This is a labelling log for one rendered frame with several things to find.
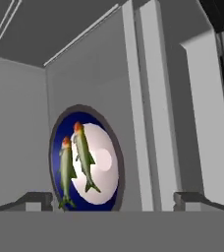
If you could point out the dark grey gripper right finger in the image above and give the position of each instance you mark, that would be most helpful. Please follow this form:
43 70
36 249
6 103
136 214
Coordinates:
191 198

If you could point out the green fish with orange head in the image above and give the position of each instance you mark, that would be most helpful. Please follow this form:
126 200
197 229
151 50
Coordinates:
84 154
66 170

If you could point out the blue and white bowl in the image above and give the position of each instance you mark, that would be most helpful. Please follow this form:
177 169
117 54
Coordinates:
99 157

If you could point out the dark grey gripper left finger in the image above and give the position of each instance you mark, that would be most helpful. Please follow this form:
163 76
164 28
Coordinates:
35 199

